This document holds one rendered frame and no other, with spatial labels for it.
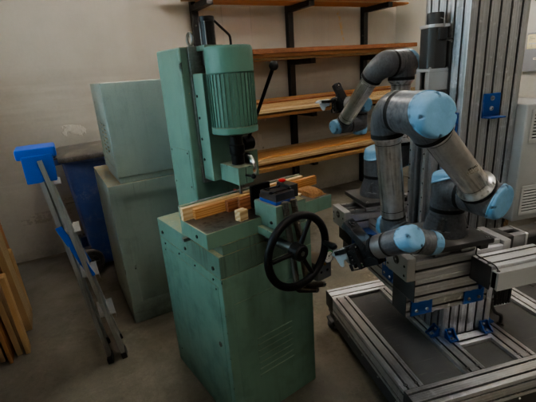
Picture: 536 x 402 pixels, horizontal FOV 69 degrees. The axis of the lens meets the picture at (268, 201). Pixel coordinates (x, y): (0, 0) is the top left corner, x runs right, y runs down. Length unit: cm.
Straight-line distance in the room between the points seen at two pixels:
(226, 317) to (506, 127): 129
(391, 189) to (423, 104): 31
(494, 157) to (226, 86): 108
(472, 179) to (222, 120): 84
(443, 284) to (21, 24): 331
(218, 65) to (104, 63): 234
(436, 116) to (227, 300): 93
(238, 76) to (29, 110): 247
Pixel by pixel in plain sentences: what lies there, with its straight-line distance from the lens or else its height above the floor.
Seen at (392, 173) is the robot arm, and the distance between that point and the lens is 123.
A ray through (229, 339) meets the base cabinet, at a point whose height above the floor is 45.
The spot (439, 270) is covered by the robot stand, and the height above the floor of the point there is 70.
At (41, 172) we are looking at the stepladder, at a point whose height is 106.
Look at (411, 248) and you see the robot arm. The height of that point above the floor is 92.
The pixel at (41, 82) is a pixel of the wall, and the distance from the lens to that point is 365.
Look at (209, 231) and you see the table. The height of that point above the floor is 90.
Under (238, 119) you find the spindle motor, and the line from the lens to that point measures 143.
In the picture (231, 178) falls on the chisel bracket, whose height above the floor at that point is 102.
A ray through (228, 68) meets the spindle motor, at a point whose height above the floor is 143.
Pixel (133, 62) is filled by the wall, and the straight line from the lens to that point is 373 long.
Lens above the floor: 141
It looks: 19 degrees down
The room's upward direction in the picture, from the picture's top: 4 degrees counter-clockwise
